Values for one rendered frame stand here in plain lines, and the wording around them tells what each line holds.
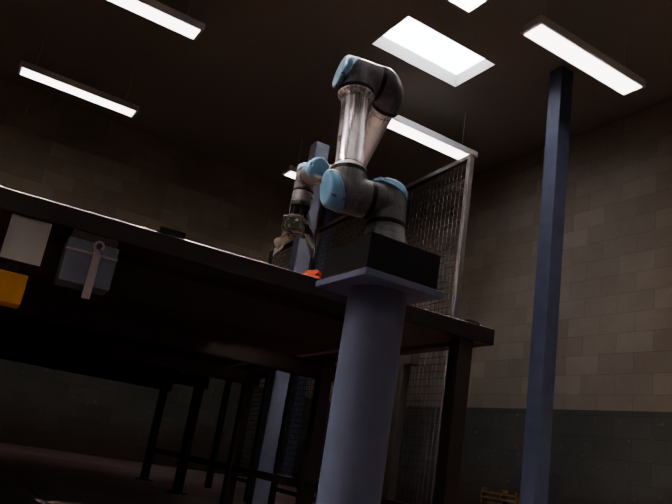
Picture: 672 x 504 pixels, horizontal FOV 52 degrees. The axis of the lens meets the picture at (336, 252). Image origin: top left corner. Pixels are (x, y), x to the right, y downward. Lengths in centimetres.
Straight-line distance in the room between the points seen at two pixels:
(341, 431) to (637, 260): 578
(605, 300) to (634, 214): 92
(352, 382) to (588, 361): 571
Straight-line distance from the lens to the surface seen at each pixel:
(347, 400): 186
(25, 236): 198
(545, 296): 633
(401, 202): 204
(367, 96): 219
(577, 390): 746
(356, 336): 188
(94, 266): 195
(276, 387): 423
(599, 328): 743
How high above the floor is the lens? 36
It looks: 17 degrees up
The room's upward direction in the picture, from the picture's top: 9 degrees clockwise
